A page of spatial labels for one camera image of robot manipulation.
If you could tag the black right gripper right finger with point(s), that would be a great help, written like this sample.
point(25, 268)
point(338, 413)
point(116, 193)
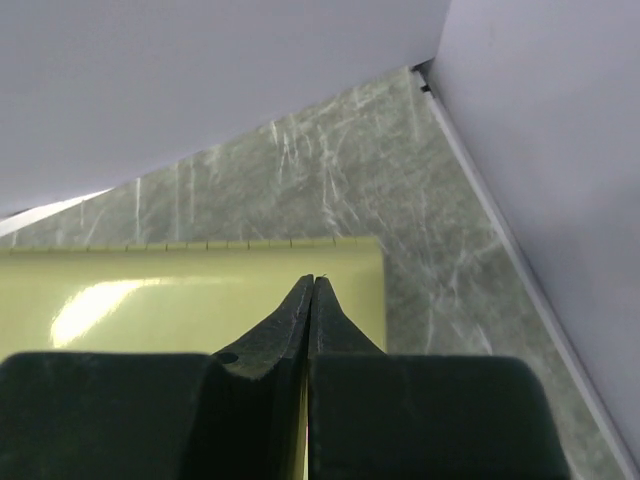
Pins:
point(374, 415)

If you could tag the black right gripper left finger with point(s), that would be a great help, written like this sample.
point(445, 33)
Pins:
point(234, 414)

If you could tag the yellow-green metal tool cabinet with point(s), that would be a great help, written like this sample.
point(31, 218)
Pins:
point(188, 298)

